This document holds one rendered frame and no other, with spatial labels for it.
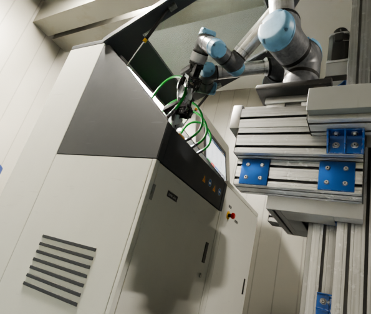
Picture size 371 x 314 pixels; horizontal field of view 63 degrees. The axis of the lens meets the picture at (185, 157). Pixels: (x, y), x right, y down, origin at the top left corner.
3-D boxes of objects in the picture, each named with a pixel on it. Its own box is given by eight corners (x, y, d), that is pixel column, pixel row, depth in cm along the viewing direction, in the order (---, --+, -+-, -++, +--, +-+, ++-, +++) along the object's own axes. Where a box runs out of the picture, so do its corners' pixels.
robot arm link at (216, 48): (236, 53, 129) (224, 47, 138) (219, 35, 122) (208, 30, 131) (224, 68, 131) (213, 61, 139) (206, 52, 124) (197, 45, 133)
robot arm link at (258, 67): (297, 66, 154) (202, 76, 152) (290, 79, 164) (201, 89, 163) (291, 48, 158) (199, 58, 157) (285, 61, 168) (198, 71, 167)
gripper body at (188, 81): (184, 88, 141) (192, 63, 136) (179, 82, 148) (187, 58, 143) (198, 91, 144) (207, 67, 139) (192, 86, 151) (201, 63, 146)
